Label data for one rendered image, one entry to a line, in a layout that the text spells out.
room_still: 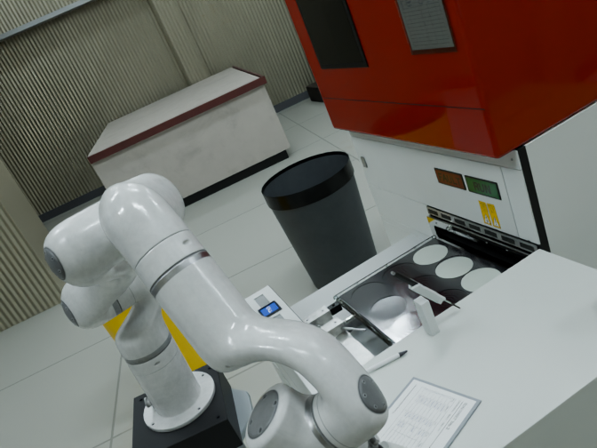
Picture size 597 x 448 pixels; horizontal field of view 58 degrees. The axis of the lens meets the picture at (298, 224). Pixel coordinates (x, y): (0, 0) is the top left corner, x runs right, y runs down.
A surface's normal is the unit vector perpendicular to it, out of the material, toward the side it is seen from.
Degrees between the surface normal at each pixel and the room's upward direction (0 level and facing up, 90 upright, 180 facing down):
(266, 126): 90
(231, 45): 90
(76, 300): 77
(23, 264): 90
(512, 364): 0
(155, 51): 90
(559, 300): 0
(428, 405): 0
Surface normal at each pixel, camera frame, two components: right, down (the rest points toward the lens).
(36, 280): 0.24, 0.31
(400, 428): -0.38, -0.84
